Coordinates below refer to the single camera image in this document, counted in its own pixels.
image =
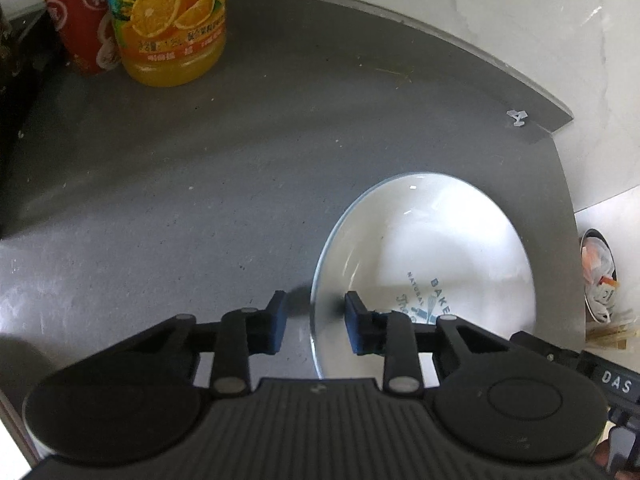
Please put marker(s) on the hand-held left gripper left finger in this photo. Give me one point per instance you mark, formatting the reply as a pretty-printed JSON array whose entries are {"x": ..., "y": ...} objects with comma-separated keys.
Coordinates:
[{"x": 277, "y": 325}]

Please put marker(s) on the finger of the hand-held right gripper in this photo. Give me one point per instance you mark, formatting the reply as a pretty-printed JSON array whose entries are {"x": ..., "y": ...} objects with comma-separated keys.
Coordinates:
[{"x": 545, "y": 350}]

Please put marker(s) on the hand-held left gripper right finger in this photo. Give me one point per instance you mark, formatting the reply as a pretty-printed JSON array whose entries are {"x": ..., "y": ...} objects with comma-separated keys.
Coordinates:
[{"x": 353, "y": 322}]

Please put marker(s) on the white plate with blue print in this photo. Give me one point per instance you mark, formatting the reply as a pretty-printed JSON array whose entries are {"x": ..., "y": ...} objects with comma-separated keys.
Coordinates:
[{"x": 435, "y": 240}]

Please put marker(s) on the person's right hand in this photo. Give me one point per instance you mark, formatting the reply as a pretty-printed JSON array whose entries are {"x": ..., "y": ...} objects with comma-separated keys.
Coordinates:
[{"x": 606, "y": 460}]

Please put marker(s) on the bin with trash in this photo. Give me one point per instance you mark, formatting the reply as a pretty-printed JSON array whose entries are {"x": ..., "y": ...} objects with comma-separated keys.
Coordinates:
[{"x": 587, "y": 270}]

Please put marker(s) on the white plastic bag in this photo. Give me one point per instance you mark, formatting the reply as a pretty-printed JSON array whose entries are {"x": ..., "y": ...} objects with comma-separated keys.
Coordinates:
[{"x": 600, "y": 275}]

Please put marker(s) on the clear tape piece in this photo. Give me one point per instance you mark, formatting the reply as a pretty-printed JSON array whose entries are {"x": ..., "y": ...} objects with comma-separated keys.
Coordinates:
[{"x": 517, "y": 117}]

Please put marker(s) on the orange juice bottle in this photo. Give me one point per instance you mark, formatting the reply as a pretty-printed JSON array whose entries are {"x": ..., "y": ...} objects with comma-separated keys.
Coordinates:
[{"x": 170, "y": 25}]

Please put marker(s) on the red drink can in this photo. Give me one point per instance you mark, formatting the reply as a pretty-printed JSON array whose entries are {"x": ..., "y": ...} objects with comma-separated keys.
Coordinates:
[{"x": 82, "y": 25}]

